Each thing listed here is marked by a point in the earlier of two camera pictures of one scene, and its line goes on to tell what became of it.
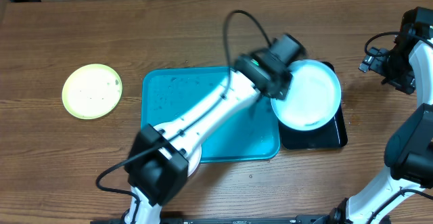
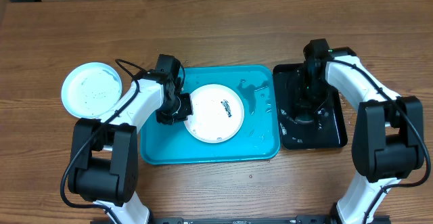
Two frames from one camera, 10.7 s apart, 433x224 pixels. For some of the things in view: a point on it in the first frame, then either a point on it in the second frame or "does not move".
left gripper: x=281 y=91 -> x=187 y=109
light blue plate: x=313 y=99 -> x=91 y=90
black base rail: x=310 y=219 does not move
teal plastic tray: x=250 y=135 does not move
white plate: x=193 y=161 -> x=218 y=114
